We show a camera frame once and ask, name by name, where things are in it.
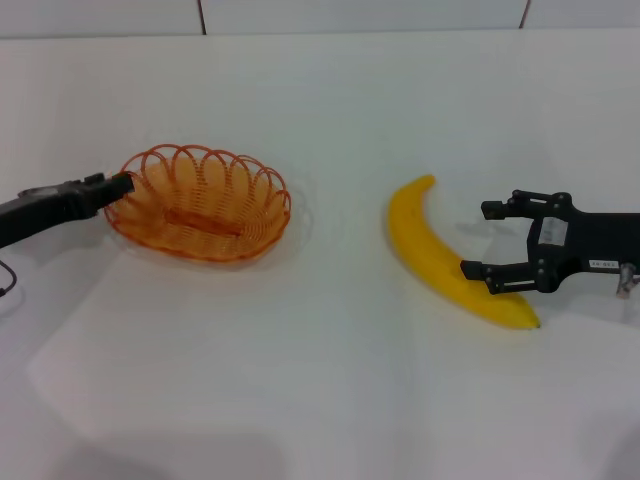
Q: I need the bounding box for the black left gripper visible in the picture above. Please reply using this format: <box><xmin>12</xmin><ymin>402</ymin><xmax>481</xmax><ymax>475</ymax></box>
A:
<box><xmin>0</xmin><ymin>171</ymin><xmax>137</xmax><ymax>250</ymax></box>

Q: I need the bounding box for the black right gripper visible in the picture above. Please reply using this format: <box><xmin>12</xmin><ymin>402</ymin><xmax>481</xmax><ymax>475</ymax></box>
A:
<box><xmin>459</xmin><ymin>189</ymin><xmax>640</xmax><ymax>297</ymax></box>

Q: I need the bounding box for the yellow banana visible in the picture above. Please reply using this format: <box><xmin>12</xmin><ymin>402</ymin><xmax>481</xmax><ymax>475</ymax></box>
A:
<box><xmin>388</xmin><ymin>173</ymin><xmax>542</xmax><ymax>331</ymax></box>

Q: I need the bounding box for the orange wire basket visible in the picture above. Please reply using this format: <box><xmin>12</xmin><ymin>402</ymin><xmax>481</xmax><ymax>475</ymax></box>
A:
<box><xmin>103</xmin><ymin>143</ymin><xmax>293</xmax><ymax>264</ymax></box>

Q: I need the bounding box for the thin black cable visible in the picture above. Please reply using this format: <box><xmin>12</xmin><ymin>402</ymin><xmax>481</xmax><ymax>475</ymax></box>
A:
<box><xmin>0</xmin><ymin>259</ymin><xmax>19</xmax><ymax>299</ymax></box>

